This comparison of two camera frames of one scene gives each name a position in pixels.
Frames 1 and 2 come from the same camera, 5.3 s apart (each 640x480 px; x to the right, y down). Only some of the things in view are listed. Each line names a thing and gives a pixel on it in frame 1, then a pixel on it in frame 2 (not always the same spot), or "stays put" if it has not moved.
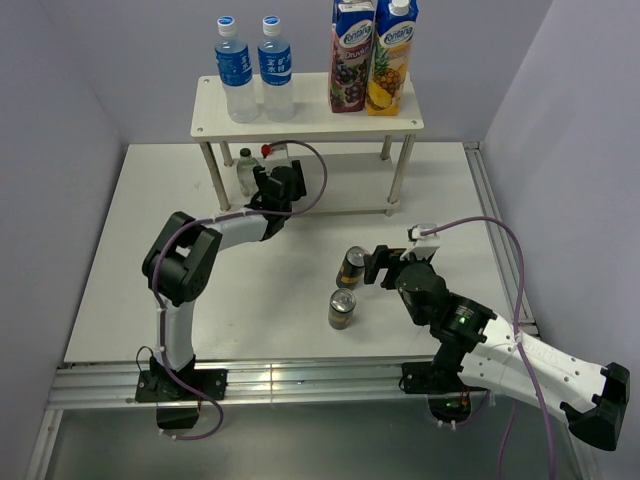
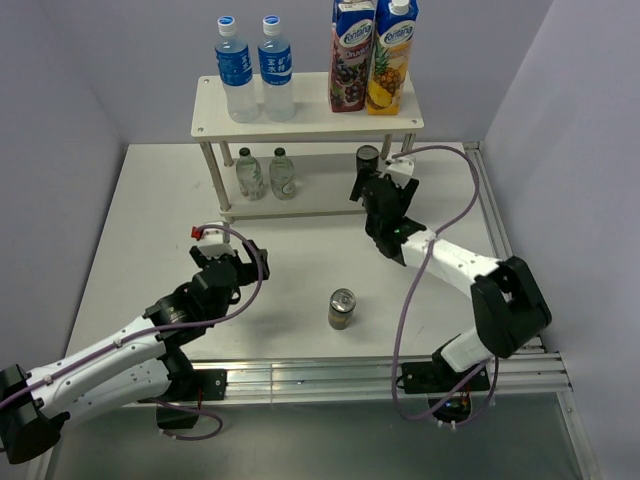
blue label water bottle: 275,64 stays put
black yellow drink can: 342,305 stays put
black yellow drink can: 350,272 to 367,156
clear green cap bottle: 245,170 stays put
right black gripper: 382,255 to 406,193
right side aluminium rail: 503,250 stays put
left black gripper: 261,176 to 245,277
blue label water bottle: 235,73 stays put
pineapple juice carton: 395,21 stays put
